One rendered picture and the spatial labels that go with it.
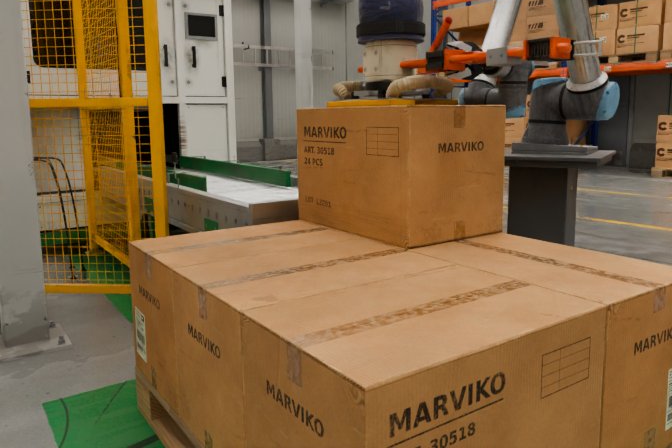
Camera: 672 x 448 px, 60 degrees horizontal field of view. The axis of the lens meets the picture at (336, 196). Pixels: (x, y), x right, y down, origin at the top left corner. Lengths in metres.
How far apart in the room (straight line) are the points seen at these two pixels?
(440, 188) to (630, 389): 0.70
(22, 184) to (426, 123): 1.63
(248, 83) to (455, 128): 10.65
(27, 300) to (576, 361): 2.10
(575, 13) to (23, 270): 2.31
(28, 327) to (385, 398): 2.02
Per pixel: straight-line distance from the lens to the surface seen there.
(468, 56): 1.70
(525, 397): 1.13
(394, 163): 1.66
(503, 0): 2.23
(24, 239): 2.62
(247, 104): 12.22
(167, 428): 1.89
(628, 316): 1.36
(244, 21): 12.36
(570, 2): 2.31
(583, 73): 2.43
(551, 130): 2.55
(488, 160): 1.85
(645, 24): 9.46
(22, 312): 2.69
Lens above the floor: 0.92
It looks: 8 degrees down
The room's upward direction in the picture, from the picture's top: 1 degrees counter-clockwise
